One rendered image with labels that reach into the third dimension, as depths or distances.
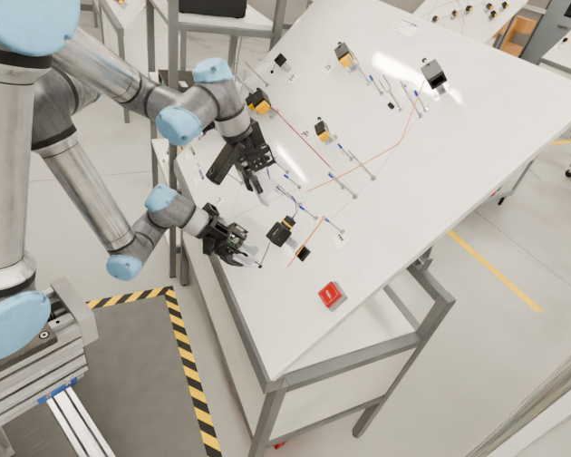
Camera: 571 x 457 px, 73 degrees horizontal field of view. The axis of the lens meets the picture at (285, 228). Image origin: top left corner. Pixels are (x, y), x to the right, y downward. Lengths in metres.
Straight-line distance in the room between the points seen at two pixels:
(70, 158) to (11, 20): 0.45
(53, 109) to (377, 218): 0.77
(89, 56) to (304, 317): 0.77
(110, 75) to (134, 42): 3.26
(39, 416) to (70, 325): 0.97
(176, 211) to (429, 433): 1.73
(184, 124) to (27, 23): 0.35
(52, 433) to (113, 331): 0.64
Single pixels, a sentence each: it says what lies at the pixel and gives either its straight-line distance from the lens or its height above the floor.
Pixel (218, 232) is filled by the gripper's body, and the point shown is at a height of 1.17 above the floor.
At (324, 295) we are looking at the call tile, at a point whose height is 1.10.
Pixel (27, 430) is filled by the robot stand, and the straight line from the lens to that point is 1.86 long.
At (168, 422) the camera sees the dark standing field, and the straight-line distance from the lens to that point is 2.00.
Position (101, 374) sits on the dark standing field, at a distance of 2.15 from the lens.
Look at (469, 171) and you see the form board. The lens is 1.03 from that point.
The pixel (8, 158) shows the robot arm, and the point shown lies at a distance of 0.55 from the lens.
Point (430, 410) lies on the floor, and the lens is 2.35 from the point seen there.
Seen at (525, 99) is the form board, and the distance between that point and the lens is 1.11.
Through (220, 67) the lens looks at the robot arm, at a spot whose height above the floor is 1.58.
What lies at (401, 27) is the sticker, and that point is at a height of 1.63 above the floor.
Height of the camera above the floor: 1.83
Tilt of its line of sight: 38 degrees down
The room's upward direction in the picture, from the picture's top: 13 degrees clockwise
